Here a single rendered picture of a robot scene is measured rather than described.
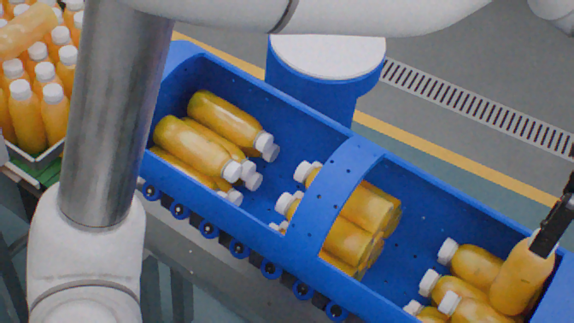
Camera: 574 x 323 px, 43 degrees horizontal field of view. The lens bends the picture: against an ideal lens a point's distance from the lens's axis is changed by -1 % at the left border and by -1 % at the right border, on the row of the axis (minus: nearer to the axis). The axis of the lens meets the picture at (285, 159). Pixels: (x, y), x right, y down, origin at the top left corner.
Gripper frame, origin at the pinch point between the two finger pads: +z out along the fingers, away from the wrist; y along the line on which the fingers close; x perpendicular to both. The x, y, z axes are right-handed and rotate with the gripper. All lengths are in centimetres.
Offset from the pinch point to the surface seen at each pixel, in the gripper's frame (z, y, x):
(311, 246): 17.5, -13.5, 31.1
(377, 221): 16.8, -2.7, 24.7
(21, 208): 53, -24, 98
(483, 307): 19.1, -4.9, 2.6
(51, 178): 43, -18, 92
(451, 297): 20.4, -5.7, 7.7
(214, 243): 39, -12, 53
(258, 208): 37, -1, 50
